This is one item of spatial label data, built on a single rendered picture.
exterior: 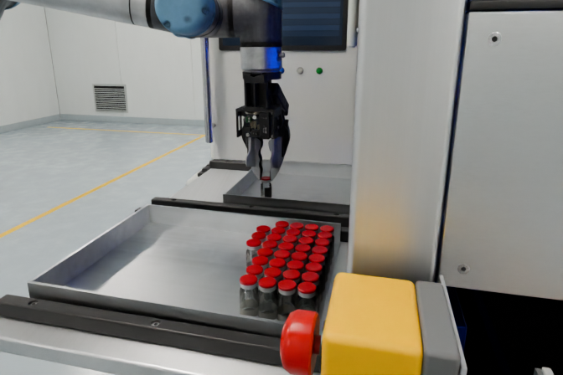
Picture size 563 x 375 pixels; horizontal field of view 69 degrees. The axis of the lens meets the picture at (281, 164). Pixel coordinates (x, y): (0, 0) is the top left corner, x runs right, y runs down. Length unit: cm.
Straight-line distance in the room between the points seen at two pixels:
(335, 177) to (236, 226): 36
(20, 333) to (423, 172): 46
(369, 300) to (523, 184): 12
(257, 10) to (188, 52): 576
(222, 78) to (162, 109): 543
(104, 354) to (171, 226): 31
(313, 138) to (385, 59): 108
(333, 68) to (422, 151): 104
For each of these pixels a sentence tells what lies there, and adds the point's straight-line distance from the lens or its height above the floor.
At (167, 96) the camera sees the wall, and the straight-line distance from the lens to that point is 671.
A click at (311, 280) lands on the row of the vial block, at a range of 49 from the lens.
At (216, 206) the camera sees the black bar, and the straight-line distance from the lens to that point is 78.
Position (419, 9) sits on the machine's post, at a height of 120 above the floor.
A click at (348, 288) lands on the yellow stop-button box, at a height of 103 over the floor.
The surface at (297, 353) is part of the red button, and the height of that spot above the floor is 100.
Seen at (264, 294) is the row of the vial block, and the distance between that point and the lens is 48.
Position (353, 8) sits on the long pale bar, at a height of 127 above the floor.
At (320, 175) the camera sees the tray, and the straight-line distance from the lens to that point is 100.
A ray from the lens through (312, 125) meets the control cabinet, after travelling 134.
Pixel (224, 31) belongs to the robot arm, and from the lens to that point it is 75.
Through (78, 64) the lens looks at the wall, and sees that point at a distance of 753.
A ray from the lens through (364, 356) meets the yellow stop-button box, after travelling 25.
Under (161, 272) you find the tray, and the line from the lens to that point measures 61.
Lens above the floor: 118
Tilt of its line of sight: 16 degrees down
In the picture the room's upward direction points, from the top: straight up
